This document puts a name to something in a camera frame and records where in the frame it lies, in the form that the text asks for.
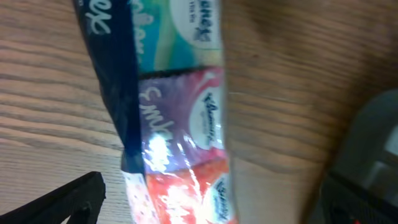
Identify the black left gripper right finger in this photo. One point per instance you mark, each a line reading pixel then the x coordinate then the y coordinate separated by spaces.
pixel 344 202

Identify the grey plastic basket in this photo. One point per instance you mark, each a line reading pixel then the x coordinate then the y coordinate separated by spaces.
pixel 368 155

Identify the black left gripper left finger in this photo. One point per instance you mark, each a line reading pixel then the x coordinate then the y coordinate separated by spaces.
pixel 77 202

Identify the colourful tissue pack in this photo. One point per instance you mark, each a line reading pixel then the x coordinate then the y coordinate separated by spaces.
pixel 160 67

